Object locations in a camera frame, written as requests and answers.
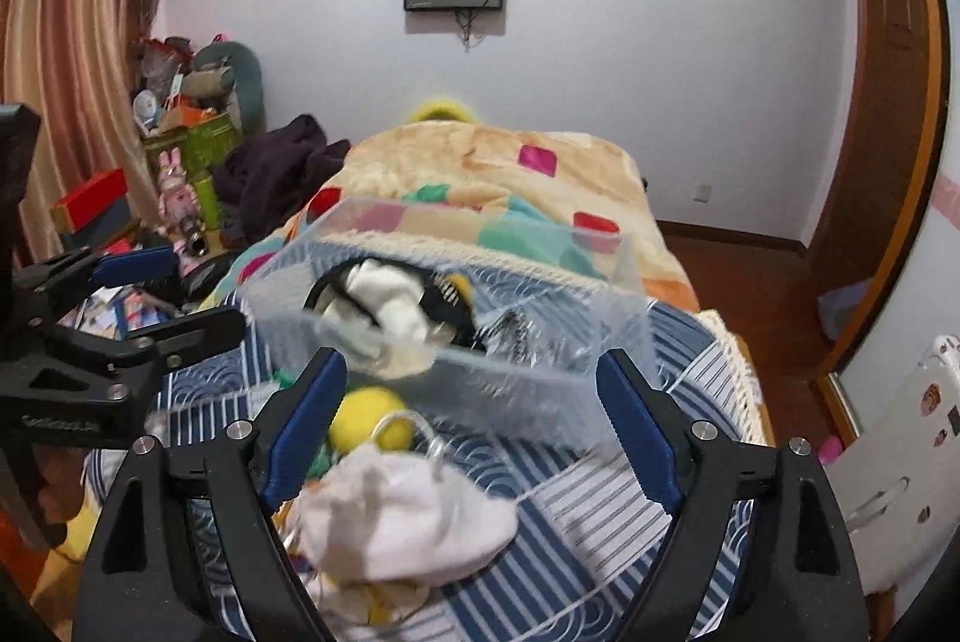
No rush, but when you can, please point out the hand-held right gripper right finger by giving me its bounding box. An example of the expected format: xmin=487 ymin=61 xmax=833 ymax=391
xmin=596 ymin=348 xmax=875 ymax=642

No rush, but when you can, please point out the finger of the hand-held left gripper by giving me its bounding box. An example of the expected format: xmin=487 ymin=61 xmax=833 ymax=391
xmin=30 ymin=307 xmax=250 ymax=404
xmin=13 ymin=246 xmax=181 ymax=322

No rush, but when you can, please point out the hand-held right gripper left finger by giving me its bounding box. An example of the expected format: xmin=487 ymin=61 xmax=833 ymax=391
xmin=71 ymin=346 xmax=350 ymax=642

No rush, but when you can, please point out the clear plastic storage bin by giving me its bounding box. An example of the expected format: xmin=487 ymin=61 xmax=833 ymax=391
xmin=240 ymin=198 xmax=661 ymax=452

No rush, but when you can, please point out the white cloth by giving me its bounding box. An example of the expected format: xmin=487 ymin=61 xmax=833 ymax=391
xmin=295 ymin=441 xmax=520 ymax=589

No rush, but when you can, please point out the white sock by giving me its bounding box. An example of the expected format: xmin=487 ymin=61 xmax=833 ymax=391
xmin=319 ymin=258 xmax=437 ymax=380

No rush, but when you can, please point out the pile of magazines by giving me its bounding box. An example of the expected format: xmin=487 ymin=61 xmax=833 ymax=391
xmin=58 ymin=283 xmax=182 ymax=344

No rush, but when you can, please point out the yellow plush ball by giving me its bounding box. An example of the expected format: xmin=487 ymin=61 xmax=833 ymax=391
xmin=328 ymin=387 xmax=415 ymax=457

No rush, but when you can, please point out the red box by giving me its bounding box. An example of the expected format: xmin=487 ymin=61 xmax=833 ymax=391
xmin=51 ymin=167 xmax=130 ymax=232

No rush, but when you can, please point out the pink bunny toy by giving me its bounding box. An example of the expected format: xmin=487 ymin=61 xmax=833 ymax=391
xmin=155 ymin=147 xmax=200 ymax=224

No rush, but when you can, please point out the green cardboard box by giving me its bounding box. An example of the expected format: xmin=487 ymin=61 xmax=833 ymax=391
xmin=141 ymin=115 xmax=245 ymax=224

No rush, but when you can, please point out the dark purple cloth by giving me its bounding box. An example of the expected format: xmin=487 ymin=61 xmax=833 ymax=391
xmin=213 ymin=114 xmax=353 ymax=247

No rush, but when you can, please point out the grey plush toy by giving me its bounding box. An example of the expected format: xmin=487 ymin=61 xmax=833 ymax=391
xmin=180 ymin=37 xmax=265 ymax=134

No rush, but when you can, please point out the pale purple bag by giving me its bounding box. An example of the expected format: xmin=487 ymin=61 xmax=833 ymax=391
xmin=816 ymin=280 xmax=872 ymax=340

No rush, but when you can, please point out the striped brown curtain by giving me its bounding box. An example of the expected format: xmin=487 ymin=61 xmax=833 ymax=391
xmin=0 ymin=0 xmax=197 ymax=272

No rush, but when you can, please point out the white plastic chair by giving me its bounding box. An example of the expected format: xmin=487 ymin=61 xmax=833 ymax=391
xmin=823 ymin=333 xmax=960 ymax=596

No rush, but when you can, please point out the colourful printed blanket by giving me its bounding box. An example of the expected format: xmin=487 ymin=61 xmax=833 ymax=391
xmin=225 ymin=124 xmax=702 ymax=314

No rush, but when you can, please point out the yellow plush toy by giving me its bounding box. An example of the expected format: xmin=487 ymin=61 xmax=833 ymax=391
xmin=409 ymin=97 xmax=482 ymax=127

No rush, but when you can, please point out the black hanging cable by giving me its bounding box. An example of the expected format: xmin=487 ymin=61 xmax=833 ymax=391
xmin=452 ymin=7 xmax=482 ymax=52

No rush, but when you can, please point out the wooden door frame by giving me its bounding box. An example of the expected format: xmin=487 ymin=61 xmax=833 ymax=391
xmin=752 ymin=0 xmax=947 ymax=392

